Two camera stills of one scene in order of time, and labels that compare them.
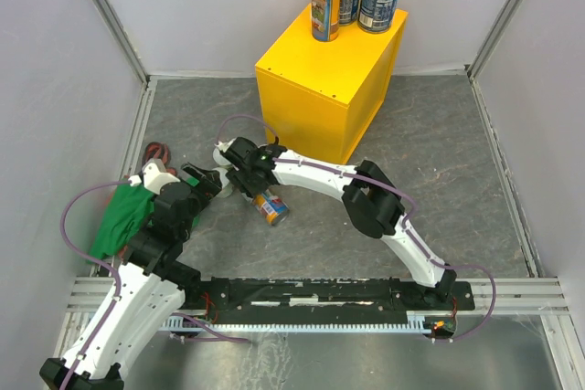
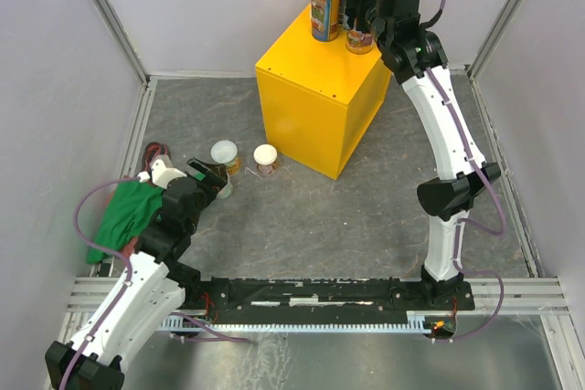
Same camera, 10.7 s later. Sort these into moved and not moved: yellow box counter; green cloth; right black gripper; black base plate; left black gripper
Moved: right black gripper
Not moved: yellow box counter; black base plate; left black gripper; green cloth
